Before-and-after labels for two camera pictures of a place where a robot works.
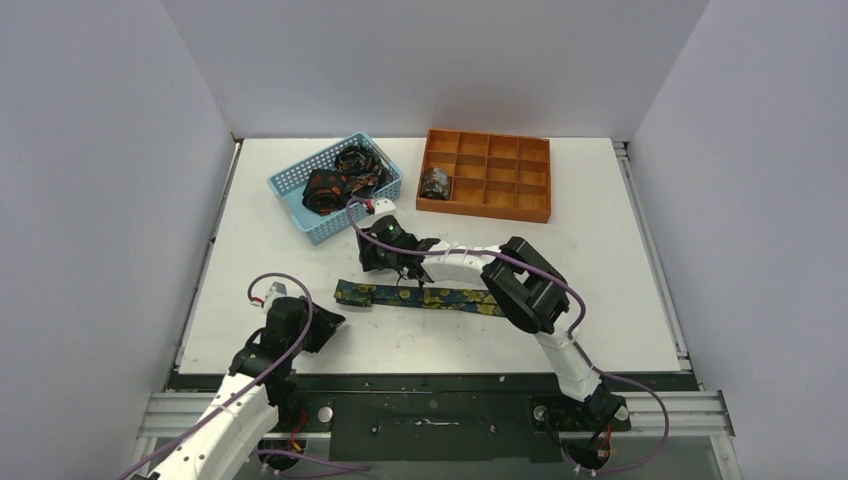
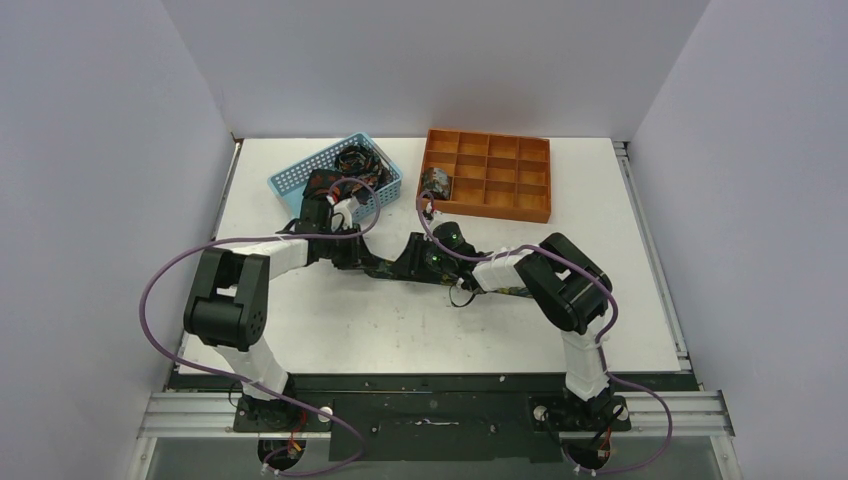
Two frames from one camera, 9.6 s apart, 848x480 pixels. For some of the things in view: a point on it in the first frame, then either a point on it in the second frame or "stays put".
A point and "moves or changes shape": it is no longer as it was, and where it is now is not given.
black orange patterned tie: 326,191 stays put
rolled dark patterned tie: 435,184 stays put
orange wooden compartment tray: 494,175 stays put
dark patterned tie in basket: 367,173 stays put
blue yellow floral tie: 353,293 moves or changes shape
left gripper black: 325,324 → 358,255
